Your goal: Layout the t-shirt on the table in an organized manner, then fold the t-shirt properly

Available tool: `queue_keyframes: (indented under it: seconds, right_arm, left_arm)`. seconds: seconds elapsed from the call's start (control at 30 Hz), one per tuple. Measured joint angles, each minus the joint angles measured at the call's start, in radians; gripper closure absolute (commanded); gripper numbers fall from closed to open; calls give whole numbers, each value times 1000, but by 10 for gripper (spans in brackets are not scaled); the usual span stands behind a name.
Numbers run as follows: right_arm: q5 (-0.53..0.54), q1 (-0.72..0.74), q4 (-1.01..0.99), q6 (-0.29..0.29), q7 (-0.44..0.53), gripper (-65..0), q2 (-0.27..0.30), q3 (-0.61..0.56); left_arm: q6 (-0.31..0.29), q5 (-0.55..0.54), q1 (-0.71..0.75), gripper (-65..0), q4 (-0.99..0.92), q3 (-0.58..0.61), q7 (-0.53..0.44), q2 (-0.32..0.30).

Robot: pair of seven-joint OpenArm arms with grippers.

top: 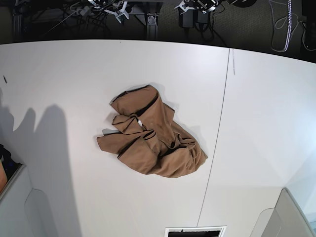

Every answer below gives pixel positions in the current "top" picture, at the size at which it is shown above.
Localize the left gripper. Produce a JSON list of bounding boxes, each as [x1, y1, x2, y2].
[[175, 0, 199, 12]]

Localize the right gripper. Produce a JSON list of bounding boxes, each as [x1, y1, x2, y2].
[[105, 1, 129, 23]]

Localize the brown t-shirt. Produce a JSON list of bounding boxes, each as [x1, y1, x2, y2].
[[97, 85, 207, 178]]

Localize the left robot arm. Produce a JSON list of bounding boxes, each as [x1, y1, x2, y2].
[[175, 0, 257, 14]]

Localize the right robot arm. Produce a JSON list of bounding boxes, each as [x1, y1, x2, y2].
[[89, 0, 129, 24]]

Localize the black power adapter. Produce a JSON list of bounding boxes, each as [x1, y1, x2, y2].
[[179, 10, 194, 28]]

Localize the white bin right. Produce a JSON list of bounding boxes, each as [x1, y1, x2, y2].
[[250, 188, 316, 237]]

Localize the aluminium frame post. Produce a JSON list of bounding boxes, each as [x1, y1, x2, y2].
[[146, 14, 158, 40]]

